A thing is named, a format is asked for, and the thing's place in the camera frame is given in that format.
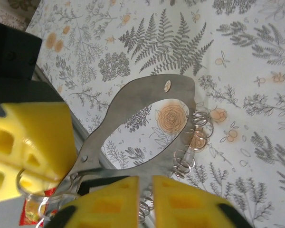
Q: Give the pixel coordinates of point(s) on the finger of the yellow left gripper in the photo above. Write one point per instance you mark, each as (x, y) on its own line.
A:
(38, 130)
(4, 187)

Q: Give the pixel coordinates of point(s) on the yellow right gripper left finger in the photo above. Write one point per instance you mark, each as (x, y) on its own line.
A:
(104, 209)

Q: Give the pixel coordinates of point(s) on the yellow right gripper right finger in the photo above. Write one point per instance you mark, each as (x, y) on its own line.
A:
(185, 209)

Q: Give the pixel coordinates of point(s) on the fish-shaped metal keyring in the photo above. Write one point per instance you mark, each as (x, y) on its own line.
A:
(145, 92)

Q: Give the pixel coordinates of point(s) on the red snack packet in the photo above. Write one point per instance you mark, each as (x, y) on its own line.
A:
(29, 217)

